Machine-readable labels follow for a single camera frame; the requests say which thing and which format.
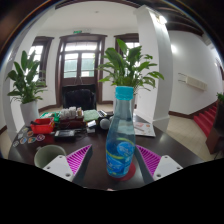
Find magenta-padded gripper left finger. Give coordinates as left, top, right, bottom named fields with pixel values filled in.
left=43, top=144, right=95, bottom=184

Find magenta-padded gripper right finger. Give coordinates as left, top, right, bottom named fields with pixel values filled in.
left=134, top=144, right=182, bottom=184

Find clear blue-capped drink bottle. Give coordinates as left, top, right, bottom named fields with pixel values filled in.
left=105, top=85, right=137, bottom=179

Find black flat device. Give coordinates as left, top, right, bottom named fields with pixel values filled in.
left=54, top=129, right=77, bottom=141

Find grey-green mug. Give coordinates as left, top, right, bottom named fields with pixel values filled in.
left=33, top=144, right=67, bottom=169

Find printed magazine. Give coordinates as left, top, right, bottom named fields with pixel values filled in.
left=133, top=120, right=157, bottom=138

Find brown box with white items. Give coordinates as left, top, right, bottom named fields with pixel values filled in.
left=59, top=106, right=86, bottom=129

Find black grey headphones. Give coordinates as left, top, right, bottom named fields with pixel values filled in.
left=99, top=114, right=115, bottom=130

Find red plastic box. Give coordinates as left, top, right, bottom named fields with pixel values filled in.
left=29, top=117, right=56, bottom=135

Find green flat box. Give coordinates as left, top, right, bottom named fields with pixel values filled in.
left=39, top=111, right=61, bottom=120

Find black office chair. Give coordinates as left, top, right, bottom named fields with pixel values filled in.
left=62, top=83, right=98, bottom=111

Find red carpeted staircase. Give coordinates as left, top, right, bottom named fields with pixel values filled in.
left=193, top=101, right=219, bottom=138

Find dark wooden cabinet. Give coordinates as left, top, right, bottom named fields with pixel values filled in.
left=205, top=103, right=224, bottom=154

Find white square pillar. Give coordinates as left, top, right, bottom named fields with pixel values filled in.
left=134, top=4, right=174, bottom=133
left=0, top=39, right=26, bottom=143

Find leafy plant in white pot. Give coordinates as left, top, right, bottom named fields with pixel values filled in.
left=96, top=38, right=165, bottom=118
left=5, top=49, right=48, bottom=127

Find dark wooden glazed double door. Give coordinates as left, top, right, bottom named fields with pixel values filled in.
left=54, top=33, right=108, bottom=106

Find dark wooden framed window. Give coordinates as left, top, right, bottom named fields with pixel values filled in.
left=28, top=35, right=55, bottom=88
left=114, top=33, right=141, bottom=61

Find bright pillar spotlight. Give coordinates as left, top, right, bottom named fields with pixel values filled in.
left=157, top=14, right=168, bottom=26

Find white wall-mounted unit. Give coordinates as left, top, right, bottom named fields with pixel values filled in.
left=178, top=72, right=208, bottom=92

